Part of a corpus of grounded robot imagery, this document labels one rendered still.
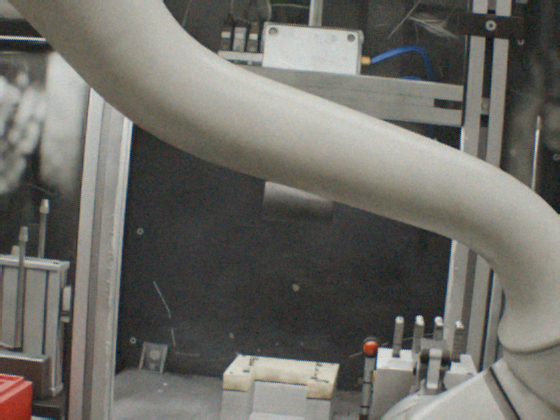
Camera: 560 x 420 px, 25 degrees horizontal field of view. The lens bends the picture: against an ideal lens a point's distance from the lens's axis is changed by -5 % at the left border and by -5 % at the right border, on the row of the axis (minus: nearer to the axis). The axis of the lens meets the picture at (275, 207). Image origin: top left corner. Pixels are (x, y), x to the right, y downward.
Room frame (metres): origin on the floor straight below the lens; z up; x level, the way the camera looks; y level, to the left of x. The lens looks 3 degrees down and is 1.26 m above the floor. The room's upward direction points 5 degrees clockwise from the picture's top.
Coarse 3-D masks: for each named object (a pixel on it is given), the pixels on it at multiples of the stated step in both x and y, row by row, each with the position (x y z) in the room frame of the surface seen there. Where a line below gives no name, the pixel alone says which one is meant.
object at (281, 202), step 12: (276, 192) 1.61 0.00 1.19; (288, 192) 1.61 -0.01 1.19; (300, 192) 1.61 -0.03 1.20; (264, 204) 1.61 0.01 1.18; (276, 204) 1.61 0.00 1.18; (288, 204) 1.61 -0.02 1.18; (300, 204) 1.61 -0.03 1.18; (312, 204) 1.60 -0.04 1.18; (324, 204) 1.60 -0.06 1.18; (264, 216) 1.61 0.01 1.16; (276, 216) 1.61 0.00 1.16; (288, 216) 1.61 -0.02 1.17; (300, 216) 1.61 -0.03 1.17; (312, 216) 1.60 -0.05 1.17; (324, 216) 1.60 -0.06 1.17
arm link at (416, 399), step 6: (414, 396) 0.98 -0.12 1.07; (420, 396) 0.98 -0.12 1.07; (426, 396) 0.99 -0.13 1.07; (432, 396) 0.99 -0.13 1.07; (402, 402) 0.98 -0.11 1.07; (408, 402) 0.97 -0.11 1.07; (414, 402) 0.96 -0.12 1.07; (420, 402) 0.96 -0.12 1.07; (390, 408) 0.99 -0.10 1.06; (396, 408) 0.97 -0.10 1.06; (402, 408) 0.96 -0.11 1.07; (408, 408) 0.94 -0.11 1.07; (390, 414) 0.97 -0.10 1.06; (396, 414) 0.94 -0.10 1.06
